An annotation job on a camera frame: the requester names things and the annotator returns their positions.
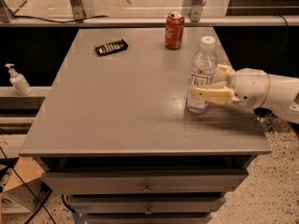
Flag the black snack bar packet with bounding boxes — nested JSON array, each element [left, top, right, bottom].
[[94, 39, 128, 57]]

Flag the cardboard box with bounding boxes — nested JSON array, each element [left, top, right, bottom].
[[1, 157, 44, 214]]

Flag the black cable on ledge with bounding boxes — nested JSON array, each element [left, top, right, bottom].
[[8, 13, 109, 24]]

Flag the metal frame post right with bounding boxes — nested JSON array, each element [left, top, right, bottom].
[[181, 0, 204, 22]]

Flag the black floor cable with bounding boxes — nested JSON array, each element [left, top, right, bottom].
[[0, 147, 59, 224]]

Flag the grey drawer cabinet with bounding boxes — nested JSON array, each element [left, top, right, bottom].
[[21, 27, 270, 224]]

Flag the clear blue-label plastic bottle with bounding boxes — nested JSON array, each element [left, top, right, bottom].
[[186, 36, 218, 114]]

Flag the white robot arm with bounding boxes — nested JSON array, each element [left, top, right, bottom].
[[191, 64, 299, 124]]

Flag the metal frame post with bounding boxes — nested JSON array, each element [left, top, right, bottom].
[[181, 0, 204, 22], [69, 0, 95, 22]]

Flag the metal frame post left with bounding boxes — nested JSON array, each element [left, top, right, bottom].
[[69, 0, 95, 22]]

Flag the red soda can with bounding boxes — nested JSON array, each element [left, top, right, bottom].
[[165, 12, 185, 49]]

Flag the white pump dispenser bottle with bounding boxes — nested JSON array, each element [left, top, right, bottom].
[[6, 63, 32, 96]]

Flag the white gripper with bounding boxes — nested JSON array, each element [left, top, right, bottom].
[[194, 64, 269, 109]]

